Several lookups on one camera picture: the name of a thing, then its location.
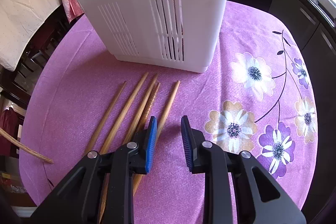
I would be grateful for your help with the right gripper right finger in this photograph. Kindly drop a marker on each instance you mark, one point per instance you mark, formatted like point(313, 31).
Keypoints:
point(237, 187)

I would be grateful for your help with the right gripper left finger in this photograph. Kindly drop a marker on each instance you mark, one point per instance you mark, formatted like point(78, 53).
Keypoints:
point(99, 188)

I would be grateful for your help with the wooden chopstick aside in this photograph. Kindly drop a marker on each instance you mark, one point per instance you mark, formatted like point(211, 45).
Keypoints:
point(23, 147)

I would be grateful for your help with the dark kitchen cabinets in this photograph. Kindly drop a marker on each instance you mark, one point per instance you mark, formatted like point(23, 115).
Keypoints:
point(311, 29)

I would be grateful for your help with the pink floral tablecloth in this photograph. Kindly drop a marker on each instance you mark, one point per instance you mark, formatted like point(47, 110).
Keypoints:
point(250, 98)

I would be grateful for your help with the ridged wooden chopstick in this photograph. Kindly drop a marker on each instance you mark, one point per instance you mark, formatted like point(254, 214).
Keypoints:
point(141, 125)

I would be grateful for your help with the white plastic utensil holder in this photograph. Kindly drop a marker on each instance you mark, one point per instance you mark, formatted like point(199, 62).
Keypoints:
point(180, 34)

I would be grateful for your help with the white cloth on chair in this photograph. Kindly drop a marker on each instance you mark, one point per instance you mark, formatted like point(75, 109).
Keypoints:
point(20, 19)

